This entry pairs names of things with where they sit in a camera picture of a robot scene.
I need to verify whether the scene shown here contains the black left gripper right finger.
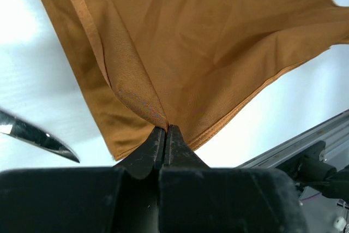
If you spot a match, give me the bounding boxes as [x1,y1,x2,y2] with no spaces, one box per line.
[160,126,307,232]

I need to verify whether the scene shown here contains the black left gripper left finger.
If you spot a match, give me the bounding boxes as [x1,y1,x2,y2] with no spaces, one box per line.
[1,128,165,232]

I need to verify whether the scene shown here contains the orange brown cloth napkin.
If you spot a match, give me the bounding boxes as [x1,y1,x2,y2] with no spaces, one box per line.
[41,0,348,160]

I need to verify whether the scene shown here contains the aluminium table frame rail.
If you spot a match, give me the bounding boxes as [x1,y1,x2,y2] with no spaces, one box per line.
[237,109,349,233]

